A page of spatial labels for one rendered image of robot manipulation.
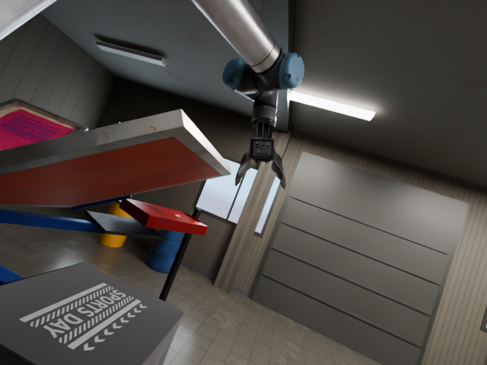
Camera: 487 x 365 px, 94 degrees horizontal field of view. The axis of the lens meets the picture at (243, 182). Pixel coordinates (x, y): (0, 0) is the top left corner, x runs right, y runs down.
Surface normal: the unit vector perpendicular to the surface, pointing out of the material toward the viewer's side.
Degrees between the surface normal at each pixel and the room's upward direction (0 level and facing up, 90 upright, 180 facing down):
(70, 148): 90
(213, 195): 90
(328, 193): 90
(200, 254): 90
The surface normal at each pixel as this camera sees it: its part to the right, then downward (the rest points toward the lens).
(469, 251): -0.18, -0.15
